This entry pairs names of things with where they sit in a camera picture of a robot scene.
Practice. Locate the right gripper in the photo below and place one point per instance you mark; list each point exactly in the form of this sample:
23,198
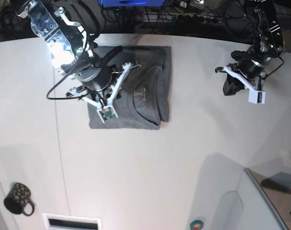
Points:
96,79

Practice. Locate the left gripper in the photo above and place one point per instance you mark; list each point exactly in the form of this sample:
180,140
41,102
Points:
248,68

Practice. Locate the grey t-shirt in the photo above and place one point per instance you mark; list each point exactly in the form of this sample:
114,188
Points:
142,102

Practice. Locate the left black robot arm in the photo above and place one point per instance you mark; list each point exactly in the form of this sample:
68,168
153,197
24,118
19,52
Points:
265,32

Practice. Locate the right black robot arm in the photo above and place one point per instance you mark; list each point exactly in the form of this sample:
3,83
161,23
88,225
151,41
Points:
71,45

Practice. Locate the blue box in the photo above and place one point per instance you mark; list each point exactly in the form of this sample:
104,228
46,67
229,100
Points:
131,3

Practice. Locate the black power strip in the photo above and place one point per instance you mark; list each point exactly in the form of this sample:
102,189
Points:
207,19

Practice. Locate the red green round button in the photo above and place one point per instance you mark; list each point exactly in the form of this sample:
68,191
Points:
196,224

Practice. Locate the black mug with yellow pattern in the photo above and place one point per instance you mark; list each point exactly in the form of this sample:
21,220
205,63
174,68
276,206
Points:
17,199

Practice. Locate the white slotted panel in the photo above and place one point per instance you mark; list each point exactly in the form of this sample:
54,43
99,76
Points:
62,222

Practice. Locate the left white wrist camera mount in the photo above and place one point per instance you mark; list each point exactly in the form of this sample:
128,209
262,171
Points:
256,95

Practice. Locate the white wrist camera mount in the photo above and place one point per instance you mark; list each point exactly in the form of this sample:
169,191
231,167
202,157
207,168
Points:
103,100
256,95

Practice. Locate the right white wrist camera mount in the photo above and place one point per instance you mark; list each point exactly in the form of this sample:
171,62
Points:
103,100

